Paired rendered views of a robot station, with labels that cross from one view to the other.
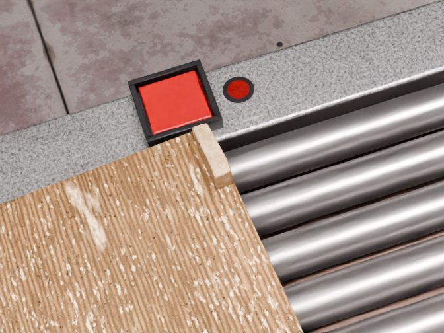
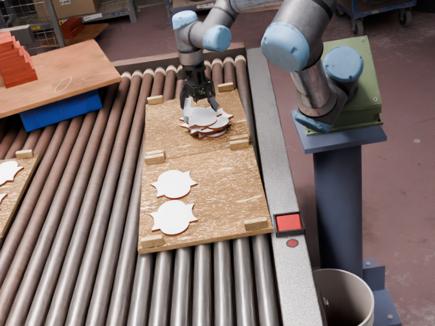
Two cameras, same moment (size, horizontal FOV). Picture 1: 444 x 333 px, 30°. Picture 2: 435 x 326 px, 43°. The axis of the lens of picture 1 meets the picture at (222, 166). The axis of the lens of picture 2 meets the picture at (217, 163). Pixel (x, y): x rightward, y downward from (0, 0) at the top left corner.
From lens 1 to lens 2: 1.25 m
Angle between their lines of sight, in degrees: 68
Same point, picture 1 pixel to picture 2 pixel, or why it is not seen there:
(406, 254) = (204, 277)
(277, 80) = (292, 254)
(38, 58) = not seen: outside the picture
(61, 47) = not seen: outside the picture
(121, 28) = not seen: outside the picture
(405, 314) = (184, 271)
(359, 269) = (204, 263)
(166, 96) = (291, 220)
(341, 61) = (296, 275)
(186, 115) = (281, 224)
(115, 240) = (237, 204)
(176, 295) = (212, 216)
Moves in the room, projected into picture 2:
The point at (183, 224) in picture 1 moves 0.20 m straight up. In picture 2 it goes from (236, 219) to (225, 156)
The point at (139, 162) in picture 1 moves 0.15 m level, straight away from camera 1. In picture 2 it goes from (263, 210) to (320, 202)
